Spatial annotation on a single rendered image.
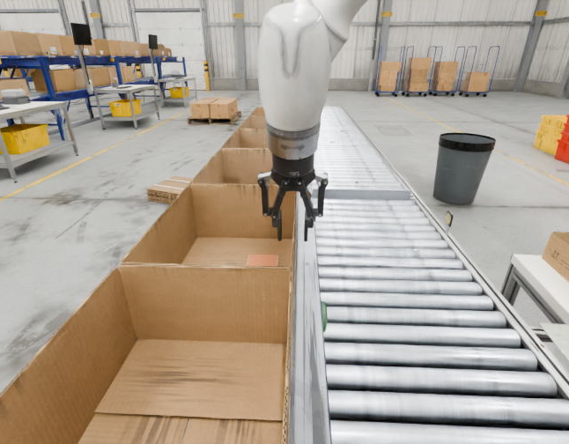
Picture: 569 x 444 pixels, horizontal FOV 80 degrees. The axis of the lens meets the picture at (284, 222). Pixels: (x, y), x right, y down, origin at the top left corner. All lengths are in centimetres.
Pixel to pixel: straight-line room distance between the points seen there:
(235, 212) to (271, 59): 54
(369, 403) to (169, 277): 46
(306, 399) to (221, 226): 56
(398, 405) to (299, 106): 59
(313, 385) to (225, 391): 14
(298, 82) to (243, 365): 45
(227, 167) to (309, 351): 86
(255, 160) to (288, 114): 80
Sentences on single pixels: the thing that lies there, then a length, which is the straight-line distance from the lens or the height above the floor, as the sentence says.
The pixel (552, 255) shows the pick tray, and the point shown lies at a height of 78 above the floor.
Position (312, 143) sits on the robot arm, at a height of 123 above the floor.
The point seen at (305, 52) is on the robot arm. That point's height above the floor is 136.
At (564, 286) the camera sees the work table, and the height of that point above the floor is 75.
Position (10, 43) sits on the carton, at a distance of 738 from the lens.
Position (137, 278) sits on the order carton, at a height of 102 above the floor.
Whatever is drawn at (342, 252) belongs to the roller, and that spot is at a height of 74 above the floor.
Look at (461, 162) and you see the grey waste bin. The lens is 370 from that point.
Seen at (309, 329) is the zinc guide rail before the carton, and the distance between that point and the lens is 68.
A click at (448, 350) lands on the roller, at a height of 75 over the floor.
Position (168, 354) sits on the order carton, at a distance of 67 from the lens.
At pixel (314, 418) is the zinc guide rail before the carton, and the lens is 56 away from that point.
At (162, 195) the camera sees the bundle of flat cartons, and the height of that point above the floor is 9.
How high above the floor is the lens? 136
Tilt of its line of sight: 26 degrees down
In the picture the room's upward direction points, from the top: straight up
